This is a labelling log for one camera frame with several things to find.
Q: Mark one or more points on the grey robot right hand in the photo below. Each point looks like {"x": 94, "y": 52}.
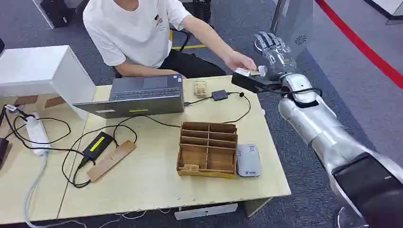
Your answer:
{"x": 281, "y": 61}

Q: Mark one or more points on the person's left hand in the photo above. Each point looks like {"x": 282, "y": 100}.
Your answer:
{"x": 240, "y": 61}

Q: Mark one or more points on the pale card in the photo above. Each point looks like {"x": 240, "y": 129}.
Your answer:
{"x": 248, "y": 72}

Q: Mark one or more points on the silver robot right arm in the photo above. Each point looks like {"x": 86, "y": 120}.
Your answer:
{"x": 321, "y": 129}

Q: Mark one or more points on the small black hub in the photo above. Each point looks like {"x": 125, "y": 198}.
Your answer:
{"x": 219, "y": 95}

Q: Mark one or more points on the clear panel with logo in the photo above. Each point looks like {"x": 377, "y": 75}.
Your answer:
{"x": 294, "y": 22}

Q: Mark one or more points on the yellow floor tape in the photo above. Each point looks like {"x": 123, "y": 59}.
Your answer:
{"x": 189, "y": 47}

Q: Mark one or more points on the red floor tape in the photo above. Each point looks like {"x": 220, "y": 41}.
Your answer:
{"x": 362, "y": 45}

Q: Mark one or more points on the wooden card box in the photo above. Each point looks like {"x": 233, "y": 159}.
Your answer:
{"x": 207, "y": 149}

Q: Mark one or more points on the white flat device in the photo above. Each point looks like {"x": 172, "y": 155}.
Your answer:
{"x": 248, "y": 160}

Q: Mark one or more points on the grey laptop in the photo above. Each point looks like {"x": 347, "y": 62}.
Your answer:
{"x": 144, "y": 94}

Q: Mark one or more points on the person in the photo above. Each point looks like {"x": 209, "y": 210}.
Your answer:
{"x": 138, "y": 31}

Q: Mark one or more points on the card stack in wooden box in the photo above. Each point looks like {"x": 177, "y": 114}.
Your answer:
{"x": 190, "y": 167}

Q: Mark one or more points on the white platform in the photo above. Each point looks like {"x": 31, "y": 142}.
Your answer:
{"x": 388, "y": 8}

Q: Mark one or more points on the flat wooden board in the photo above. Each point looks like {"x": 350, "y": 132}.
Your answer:
{"x": 110, "y": 161}

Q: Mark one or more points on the black power adapter yellow label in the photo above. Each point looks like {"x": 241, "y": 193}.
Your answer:
{"x": 97, "y": 145}

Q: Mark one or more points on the black bag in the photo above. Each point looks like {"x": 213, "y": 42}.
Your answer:
{"x": 56, "y": 12}

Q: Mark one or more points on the white box cabinet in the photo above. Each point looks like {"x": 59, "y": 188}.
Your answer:
{"x": 37, "y": 67}

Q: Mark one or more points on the white power strip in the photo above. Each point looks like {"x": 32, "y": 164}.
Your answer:
{"x": 37, "y": 135}

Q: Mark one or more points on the white plug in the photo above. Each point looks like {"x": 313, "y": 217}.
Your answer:
{"x": 10, "y": 108}

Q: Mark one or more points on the black flat object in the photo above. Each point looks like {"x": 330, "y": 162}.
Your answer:
{"x": 4, "y": 152}

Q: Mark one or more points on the white desk bracket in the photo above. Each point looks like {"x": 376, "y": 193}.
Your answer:
{"x": 204, "y": 211}

